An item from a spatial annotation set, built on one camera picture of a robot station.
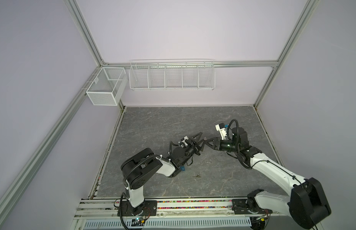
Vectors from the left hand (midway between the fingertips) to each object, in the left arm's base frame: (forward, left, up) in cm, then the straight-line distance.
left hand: (207, 137), depth 76 cm
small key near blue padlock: (-13, +5, -22) cm, 26 cm away
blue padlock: (-8, +14, -21) cm, 27 cm away
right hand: (-1, +1, -4) cm, 4 cm away
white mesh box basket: (+46, +64, +2) cm, 79 cm away
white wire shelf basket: (+47, +18, +8) cm, 51 cm away
